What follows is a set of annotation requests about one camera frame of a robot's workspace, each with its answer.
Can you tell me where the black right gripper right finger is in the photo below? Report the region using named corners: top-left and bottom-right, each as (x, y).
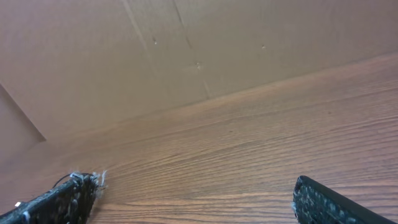
top-left (292, 175), bottom-right (396, 224)

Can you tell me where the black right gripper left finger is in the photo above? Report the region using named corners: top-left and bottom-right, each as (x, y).
top-left (1, 172), bottom-right (106, 224)

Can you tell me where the brown cardboard backdrop panel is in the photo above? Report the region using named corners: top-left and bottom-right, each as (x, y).
top-left (1, 1), bottom-right (397, 163)

